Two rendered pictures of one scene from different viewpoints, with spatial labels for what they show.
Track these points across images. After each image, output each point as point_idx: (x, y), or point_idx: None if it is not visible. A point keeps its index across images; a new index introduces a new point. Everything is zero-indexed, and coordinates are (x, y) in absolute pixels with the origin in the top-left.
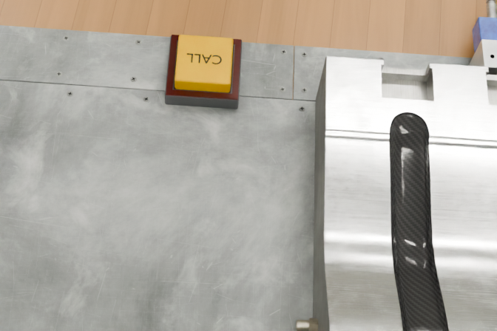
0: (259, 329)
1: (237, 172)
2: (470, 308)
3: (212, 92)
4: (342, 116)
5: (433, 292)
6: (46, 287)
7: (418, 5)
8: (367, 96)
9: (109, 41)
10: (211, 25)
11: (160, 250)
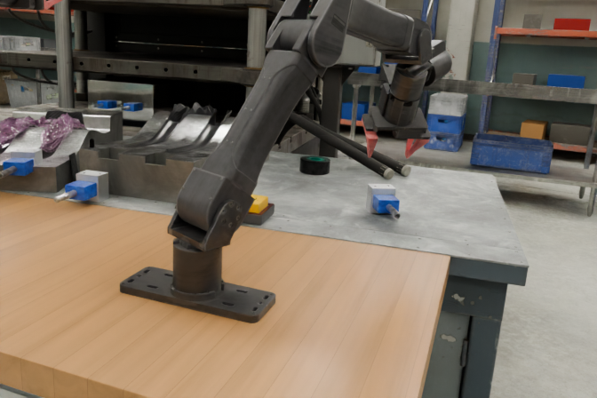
0: (259, 179)
1: None
2: (194, 128)
3: None
4: (200, 155)
5: (202, 134)
6: (342, 193)
7: (97, 218)
8: (184, 155)
9: (298, 230)
10: None
11: (292, 192)
